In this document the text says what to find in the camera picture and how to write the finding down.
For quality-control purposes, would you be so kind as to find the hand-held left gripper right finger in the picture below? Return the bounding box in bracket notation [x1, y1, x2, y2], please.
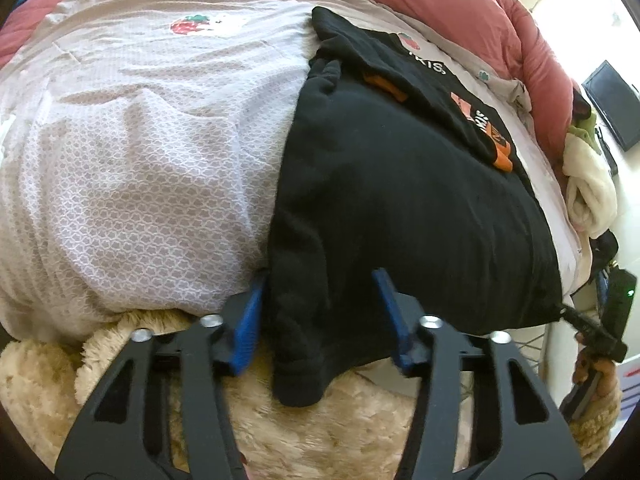
[371, 267, 586, 480]

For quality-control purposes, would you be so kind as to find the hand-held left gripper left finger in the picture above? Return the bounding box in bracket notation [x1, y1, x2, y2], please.
[54, 272, 268, 480]

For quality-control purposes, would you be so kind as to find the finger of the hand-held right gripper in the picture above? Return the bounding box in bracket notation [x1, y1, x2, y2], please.
[555, 302, 608, 348]

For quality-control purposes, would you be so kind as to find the black sweater with orange cuffs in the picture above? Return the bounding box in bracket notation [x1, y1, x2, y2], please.
[267, 6, 565, 408]

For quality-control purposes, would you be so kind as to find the person's right hand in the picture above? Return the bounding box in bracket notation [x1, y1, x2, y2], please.
[571, 332, 620, 397]

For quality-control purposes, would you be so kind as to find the cream fleece blanket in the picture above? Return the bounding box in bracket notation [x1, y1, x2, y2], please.
[562, 130, 619, 239]

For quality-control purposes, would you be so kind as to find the cream fluffy rug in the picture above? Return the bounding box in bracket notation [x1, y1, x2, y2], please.
[0, 309, 622, 480]

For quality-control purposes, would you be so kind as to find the green cloth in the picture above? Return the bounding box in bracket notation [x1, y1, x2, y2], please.
[566, 109, 602, 155]

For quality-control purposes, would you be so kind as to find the black monitor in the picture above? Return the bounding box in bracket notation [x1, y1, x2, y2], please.
[581, 60, 640, 152]

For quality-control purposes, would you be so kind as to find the strawberry print duvet cover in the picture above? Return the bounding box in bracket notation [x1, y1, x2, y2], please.
[0, 0, 588, 346]

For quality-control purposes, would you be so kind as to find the pink comforter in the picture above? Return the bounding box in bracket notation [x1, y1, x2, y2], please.
[295, 0, 577, 163]

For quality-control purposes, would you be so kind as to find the pink quilted bed sheet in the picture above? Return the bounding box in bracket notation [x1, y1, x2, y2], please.
[0, 0, 81, 68]

